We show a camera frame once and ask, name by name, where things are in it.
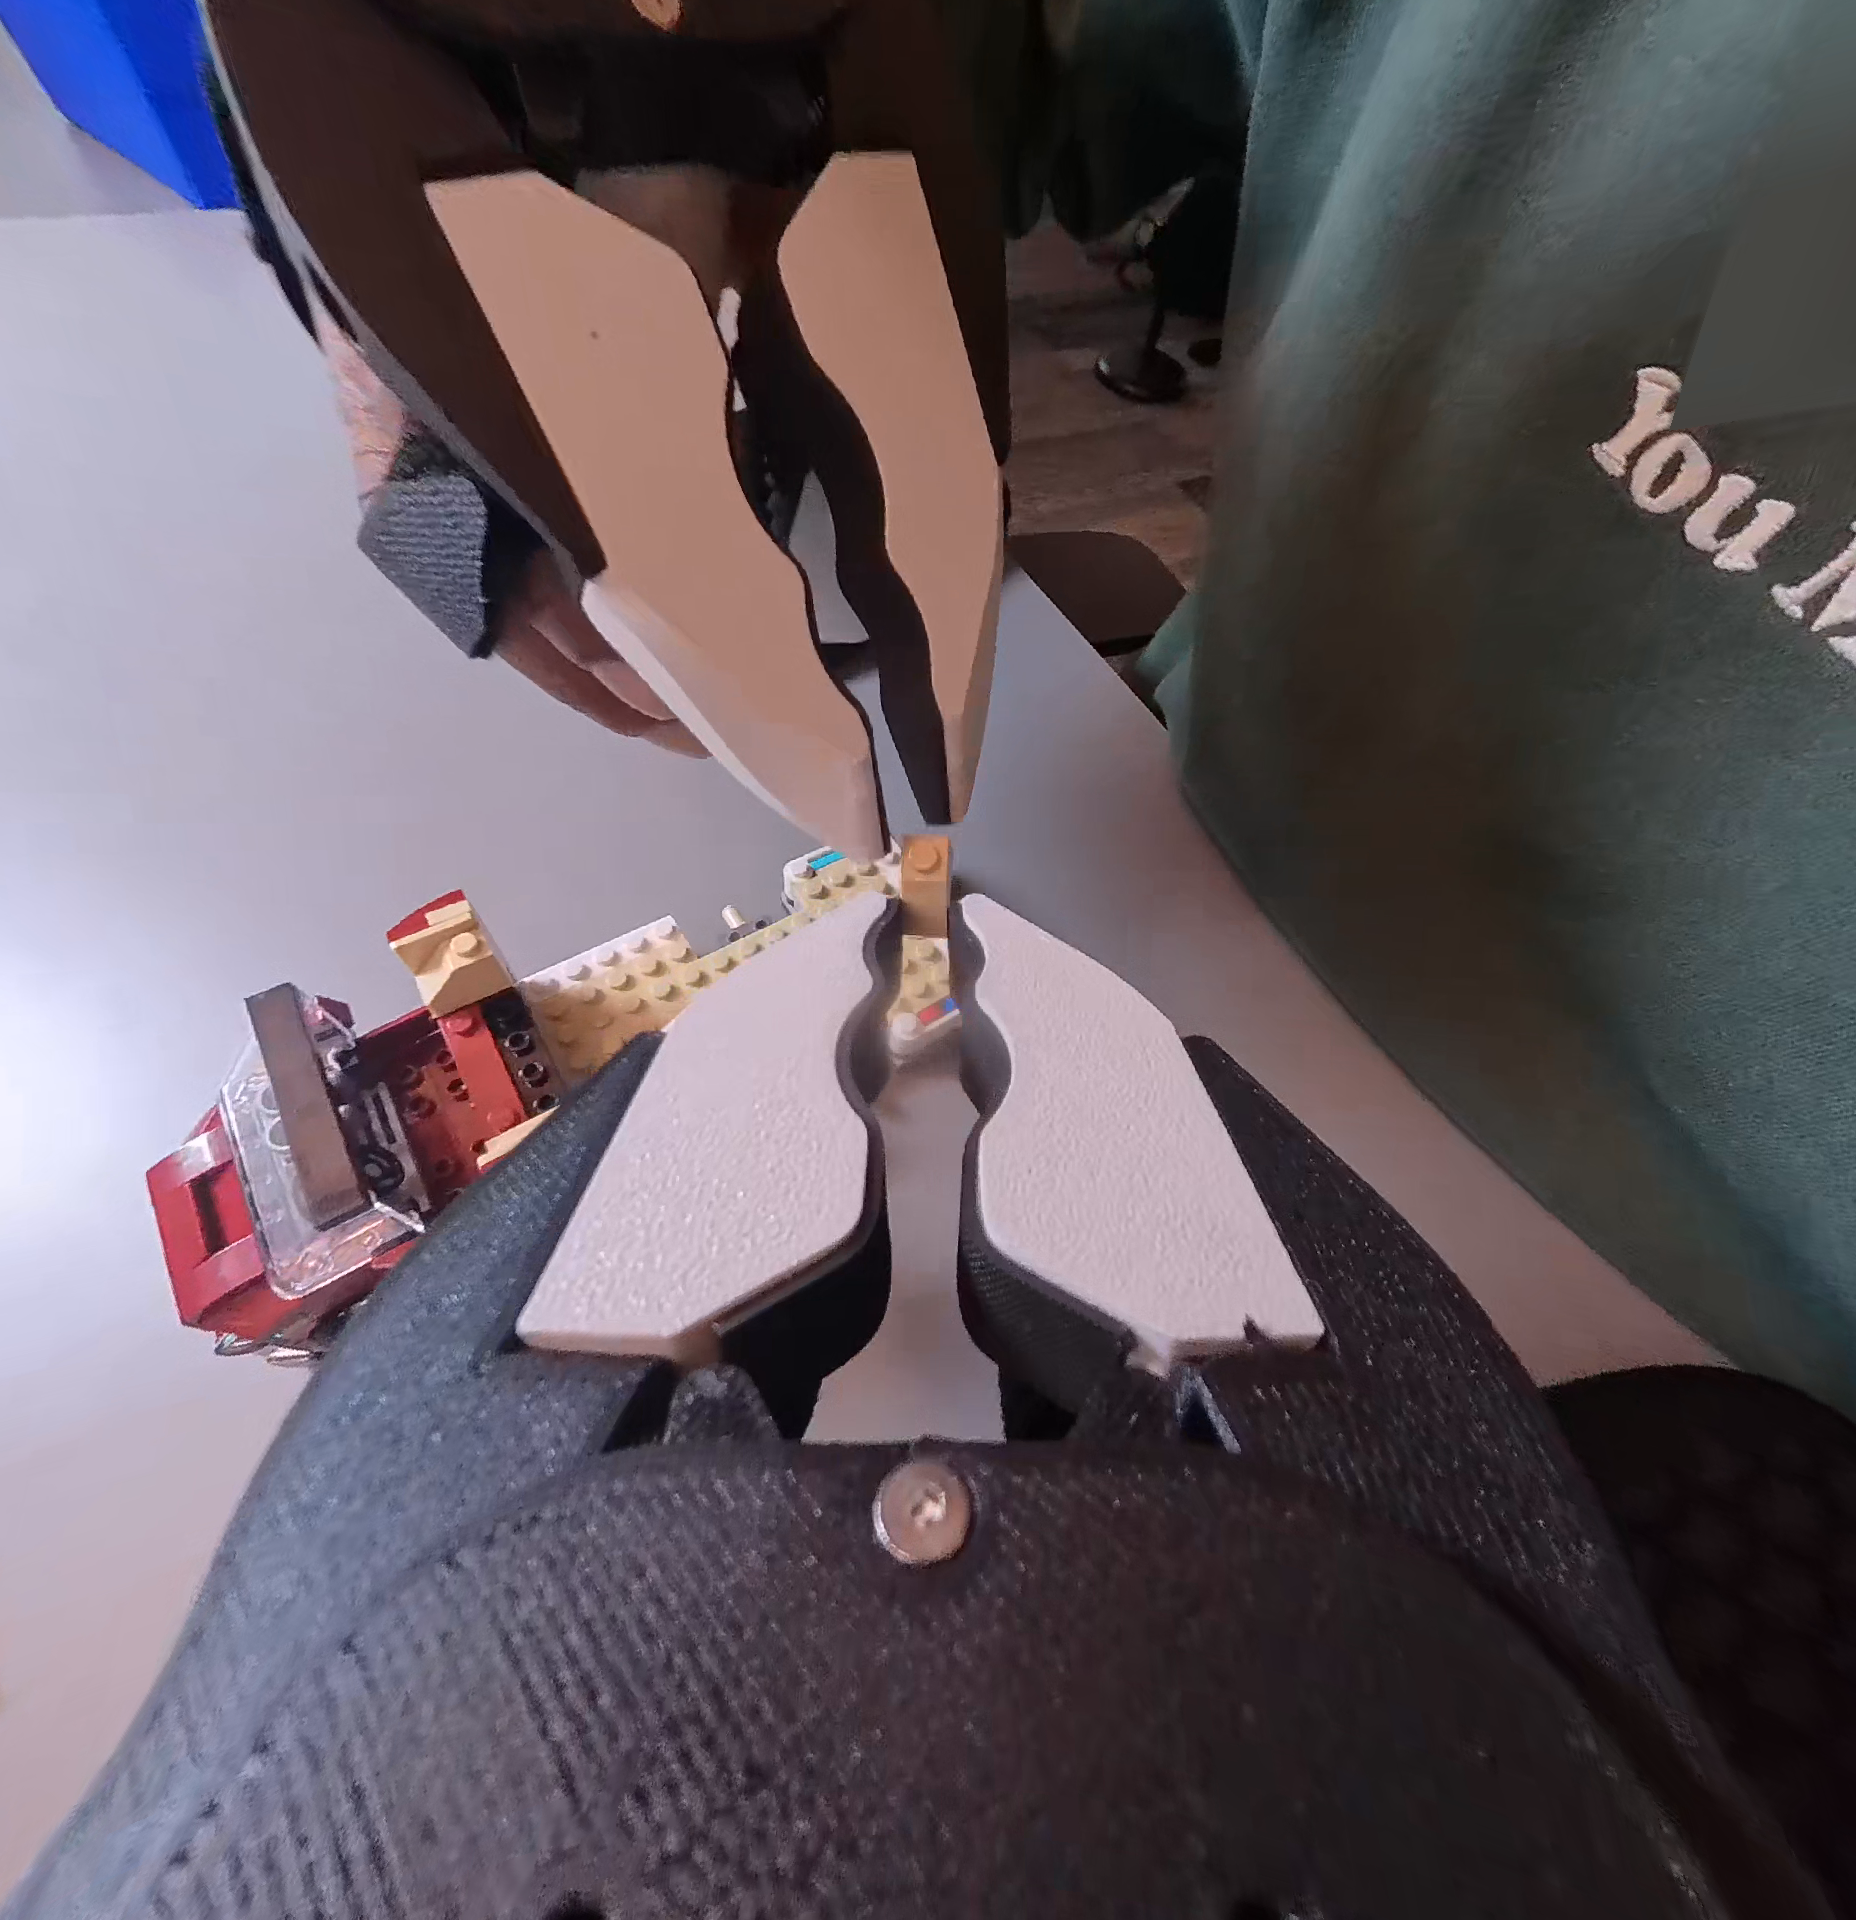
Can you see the person's right hand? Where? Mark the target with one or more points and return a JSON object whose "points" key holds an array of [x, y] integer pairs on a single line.
{"points": [[598, 677]]}

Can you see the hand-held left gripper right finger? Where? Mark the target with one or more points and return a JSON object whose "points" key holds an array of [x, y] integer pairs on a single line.
{"points": [[1123, 1186]]}

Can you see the grey desk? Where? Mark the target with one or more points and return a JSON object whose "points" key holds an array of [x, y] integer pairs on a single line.
{"points": [[165, 677]]}

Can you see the black round stand base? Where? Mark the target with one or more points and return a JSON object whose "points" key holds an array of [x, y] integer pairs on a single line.
{"points": [[1142, 373]]}

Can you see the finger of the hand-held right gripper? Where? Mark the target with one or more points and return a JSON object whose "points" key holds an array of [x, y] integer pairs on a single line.
{"points": [[913, 422], [629, 449]]}

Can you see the empty blue storage bin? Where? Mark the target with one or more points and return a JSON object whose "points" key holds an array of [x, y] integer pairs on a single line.
{"points": [[148, 90]]}

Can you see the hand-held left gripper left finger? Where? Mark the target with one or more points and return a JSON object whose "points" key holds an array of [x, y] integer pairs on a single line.
{"points": [[718, 1171]]}

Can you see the tan and dark red brick model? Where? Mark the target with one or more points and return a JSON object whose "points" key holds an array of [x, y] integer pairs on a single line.
{"points": [[448, 1050]]}

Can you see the tan slope brick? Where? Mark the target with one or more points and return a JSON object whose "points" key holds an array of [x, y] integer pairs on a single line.
{"points": [[927, 880]]}

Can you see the black padded cushion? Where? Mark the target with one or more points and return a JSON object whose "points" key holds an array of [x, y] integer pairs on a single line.
{"points": [[1753, 1575]]}

